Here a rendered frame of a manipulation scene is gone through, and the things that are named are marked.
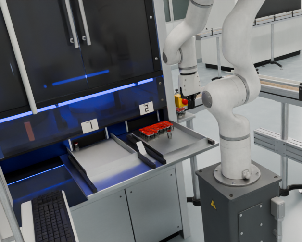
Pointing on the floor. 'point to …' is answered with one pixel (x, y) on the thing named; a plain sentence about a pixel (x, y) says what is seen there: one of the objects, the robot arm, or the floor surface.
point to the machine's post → (171, 112)
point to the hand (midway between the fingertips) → (191, 103)
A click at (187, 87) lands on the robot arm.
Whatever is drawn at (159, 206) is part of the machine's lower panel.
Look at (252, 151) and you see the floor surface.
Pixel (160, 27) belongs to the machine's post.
